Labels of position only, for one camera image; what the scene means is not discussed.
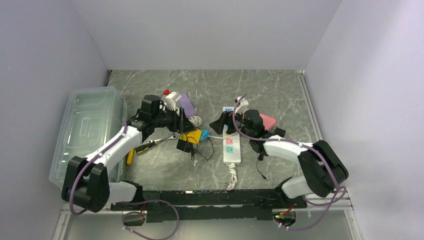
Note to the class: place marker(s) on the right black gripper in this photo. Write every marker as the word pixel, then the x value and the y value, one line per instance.
pixel 226 118

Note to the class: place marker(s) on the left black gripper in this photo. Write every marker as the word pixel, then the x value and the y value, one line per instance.
pixel 186 125

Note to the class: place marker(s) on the yellow cube socket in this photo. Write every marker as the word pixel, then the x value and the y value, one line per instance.
pixel 192 137

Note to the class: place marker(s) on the blue cube socket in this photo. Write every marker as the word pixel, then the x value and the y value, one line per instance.
pixel 204 134

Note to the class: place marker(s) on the white long power strip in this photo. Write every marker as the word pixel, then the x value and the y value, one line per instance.
pixel 231 145

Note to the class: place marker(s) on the pink triangular power strip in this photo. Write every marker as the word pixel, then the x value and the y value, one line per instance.
pixel 268 122

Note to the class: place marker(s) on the black power adapter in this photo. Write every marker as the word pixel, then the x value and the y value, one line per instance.
pixel 280 132

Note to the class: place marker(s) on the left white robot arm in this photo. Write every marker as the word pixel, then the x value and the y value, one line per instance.
pixel 87 186

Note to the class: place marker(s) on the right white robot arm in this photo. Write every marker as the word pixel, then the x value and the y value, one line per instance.
pixel 322 170

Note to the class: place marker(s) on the silver ratchet wrench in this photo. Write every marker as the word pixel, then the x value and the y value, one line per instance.
pixel 172 137

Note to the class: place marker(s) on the purple flat box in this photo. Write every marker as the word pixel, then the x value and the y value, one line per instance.
pixel 187 105

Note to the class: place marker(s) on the black cube adapter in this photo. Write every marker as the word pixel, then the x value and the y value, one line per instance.
pixel 184 146

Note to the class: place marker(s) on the black yellow screwdriver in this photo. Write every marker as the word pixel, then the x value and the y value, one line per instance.
pixel 144 147

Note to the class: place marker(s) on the yellow black small tool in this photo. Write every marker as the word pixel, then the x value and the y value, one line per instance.
pixel 130 157

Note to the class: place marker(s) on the clear plastic storage bin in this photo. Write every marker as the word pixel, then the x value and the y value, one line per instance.
pixel 91 118

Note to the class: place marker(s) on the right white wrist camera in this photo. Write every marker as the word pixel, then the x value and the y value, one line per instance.
pixel 242 105

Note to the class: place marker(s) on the black base frame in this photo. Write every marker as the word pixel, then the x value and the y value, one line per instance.
pixel 259 204

